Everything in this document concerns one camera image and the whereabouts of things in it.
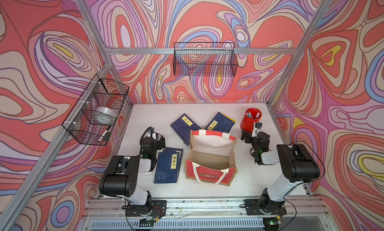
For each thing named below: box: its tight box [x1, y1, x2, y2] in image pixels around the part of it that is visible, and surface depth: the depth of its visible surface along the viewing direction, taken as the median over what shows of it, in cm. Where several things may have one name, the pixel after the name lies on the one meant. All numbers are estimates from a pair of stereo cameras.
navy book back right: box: [204, 112, 236, 134], surface depth 103 cm
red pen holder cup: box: [240, 108, 262, 133], surface depth 100 cm
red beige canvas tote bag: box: [184, 129, 239, 187], surface depth 79 cm
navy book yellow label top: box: [153, 147, 184, 184], surface depth 86 cm
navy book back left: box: [170, 113, 202, 146], surface depth 103 cm
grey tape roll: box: [91, 106, 118, 125], surface depth 73 cm
